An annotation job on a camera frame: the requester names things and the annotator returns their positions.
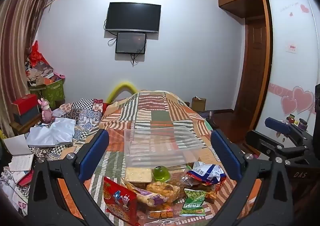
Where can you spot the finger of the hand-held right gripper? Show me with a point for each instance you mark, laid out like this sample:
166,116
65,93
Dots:
260,142
277,124

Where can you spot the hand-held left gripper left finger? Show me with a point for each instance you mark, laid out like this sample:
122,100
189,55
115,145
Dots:
93,156

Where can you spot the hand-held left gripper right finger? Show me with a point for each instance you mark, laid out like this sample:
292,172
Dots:
225,158

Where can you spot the beige cracker packet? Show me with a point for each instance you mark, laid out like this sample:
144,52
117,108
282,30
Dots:
138,174

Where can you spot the green pea packet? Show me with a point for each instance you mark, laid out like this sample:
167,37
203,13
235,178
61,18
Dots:
193,202

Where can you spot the clear plastic container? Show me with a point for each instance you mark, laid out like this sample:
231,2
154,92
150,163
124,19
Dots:
157,146

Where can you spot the purple label bun packet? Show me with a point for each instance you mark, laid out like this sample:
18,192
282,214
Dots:
150,197

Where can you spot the orange noodle ball packet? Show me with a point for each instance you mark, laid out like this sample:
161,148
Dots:
161,216

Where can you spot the blue and white snack packet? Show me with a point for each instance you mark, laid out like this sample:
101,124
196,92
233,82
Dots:
206,172

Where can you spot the checkered patchwork blanket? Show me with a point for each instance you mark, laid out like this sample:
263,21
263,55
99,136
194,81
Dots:
85,116

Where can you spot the brown snack packet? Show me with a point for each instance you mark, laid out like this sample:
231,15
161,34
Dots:
190,181

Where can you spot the white cloth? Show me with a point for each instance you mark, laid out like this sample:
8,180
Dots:
53,133

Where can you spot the white heart wardrobe door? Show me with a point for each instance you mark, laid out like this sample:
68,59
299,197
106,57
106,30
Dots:
292,73

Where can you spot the brown wooden door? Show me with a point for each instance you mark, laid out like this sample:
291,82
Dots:
252,70

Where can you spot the small cardboard box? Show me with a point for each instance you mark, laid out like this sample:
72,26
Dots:
198,104

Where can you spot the pink bunny toy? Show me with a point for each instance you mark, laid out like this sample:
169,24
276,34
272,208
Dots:
46,113

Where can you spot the green jelly cup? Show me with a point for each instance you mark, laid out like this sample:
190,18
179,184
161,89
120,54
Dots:
161,174

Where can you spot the puffed rice snack packet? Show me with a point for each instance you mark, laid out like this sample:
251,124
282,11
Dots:
165,188

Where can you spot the yellow foam tube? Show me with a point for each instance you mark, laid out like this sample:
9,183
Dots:
121,87

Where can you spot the open white notebook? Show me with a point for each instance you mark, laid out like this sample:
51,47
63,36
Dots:
18,151

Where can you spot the green patterned box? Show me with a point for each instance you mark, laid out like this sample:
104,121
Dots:
51,92

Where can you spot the grey box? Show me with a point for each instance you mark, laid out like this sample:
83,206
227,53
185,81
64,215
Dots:
26,119

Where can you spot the striped patchwork quilt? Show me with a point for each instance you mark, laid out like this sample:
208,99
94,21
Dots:
155,106

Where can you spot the red box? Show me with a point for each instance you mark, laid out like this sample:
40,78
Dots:
25,104

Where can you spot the pile of paper clutter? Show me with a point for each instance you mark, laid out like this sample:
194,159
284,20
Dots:
41,72

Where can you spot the red plastic bag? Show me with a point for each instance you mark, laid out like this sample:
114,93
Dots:
37,54

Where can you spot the small black monitor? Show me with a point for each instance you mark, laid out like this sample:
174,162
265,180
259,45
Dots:
130,42

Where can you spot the brown striped curtain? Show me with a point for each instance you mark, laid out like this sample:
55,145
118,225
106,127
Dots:
20,40

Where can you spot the black wall television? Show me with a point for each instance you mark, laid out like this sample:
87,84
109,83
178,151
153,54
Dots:
133,17

